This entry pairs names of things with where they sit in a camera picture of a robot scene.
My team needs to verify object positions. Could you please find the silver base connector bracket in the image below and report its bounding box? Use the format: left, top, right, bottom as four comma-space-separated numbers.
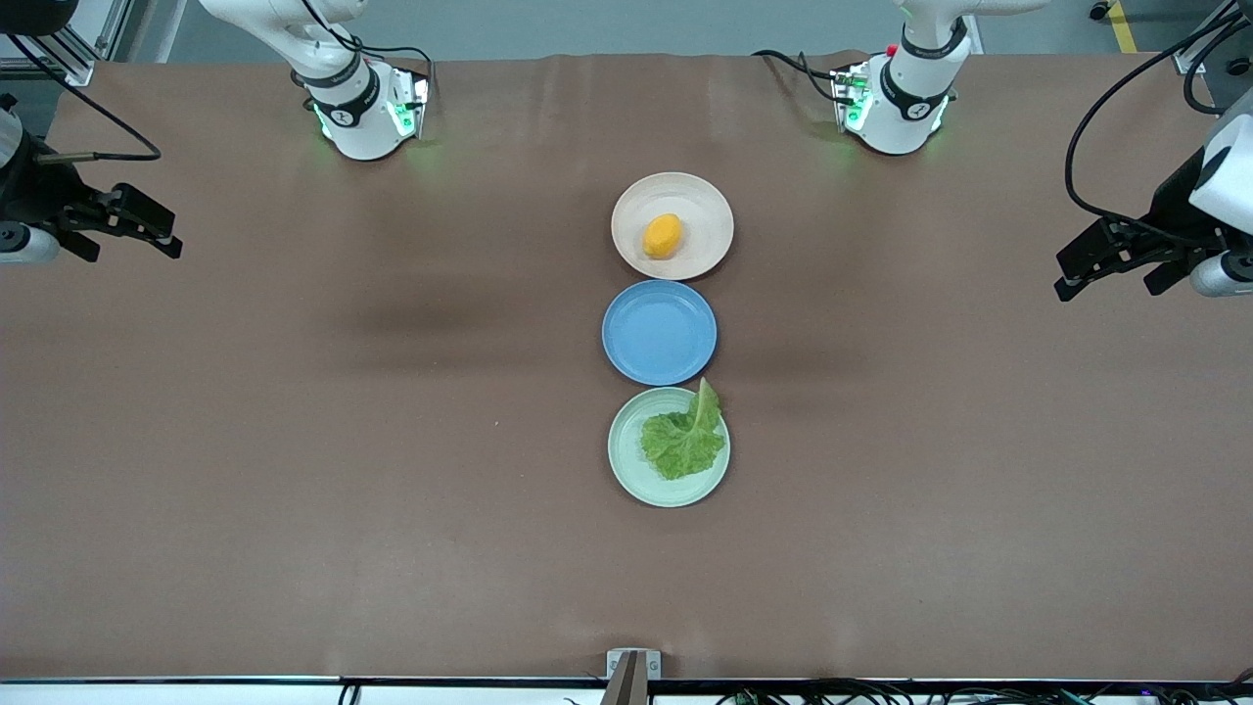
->
830, 64, 874, 133
387, 67, 432, 140

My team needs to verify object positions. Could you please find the yellow lemon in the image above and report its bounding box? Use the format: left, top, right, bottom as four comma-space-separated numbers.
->
643, 213, 684, 260

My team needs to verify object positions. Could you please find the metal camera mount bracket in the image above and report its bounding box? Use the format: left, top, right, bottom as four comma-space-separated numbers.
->
599, 648, 662, 705

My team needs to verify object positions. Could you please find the black base cable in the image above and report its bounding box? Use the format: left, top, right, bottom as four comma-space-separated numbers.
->
299, 0, 437, 99
752, 49, 843, 104

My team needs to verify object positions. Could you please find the pale green round plate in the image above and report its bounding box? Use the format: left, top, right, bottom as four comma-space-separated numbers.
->
607, 387, 731, 509

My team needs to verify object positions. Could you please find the blue round plate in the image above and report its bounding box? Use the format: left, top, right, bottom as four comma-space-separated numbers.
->
601, 280, 719, 387

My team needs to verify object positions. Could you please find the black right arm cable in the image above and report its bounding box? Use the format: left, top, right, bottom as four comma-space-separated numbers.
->
0, 34, 162, 163

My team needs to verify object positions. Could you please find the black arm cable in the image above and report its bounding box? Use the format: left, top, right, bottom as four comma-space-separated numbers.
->
0, 34, 162, 163
1065, 0, 1253, 246

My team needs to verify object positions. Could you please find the aluminium frame profile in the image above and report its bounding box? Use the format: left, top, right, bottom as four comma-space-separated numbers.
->
1173, 0, 1246, 75
0, 0, 135, 87

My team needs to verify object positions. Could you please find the green lettuce leaf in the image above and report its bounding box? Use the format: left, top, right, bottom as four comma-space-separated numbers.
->
640, 377, 728, 482

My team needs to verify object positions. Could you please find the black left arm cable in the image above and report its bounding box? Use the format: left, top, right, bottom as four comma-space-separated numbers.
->
1065, 0, 1253, 246

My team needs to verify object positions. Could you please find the beige round plate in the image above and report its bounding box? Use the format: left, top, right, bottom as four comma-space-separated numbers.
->
611, 172, 735, 281

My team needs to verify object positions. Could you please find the brown table cover mat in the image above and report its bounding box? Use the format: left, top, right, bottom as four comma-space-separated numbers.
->
0, 54, 1253, 682

